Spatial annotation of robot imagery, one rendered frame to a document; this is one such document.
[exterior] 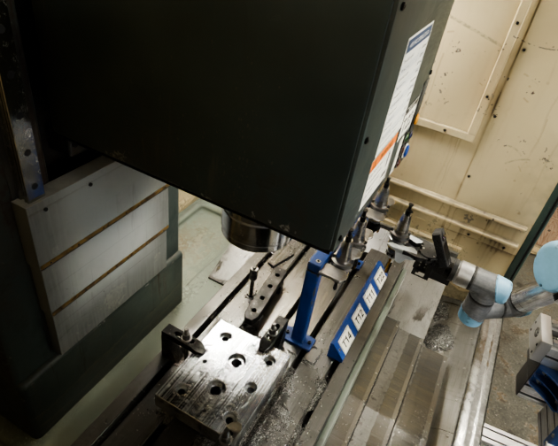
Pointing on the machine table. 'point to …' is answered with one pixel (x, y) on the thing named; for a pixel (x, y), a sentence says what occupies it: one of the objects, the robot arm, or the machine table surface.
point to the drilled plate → (206, 426)
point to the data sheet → (403, 89)
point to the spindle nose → (251, 234)
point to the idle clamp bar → (265, 297)
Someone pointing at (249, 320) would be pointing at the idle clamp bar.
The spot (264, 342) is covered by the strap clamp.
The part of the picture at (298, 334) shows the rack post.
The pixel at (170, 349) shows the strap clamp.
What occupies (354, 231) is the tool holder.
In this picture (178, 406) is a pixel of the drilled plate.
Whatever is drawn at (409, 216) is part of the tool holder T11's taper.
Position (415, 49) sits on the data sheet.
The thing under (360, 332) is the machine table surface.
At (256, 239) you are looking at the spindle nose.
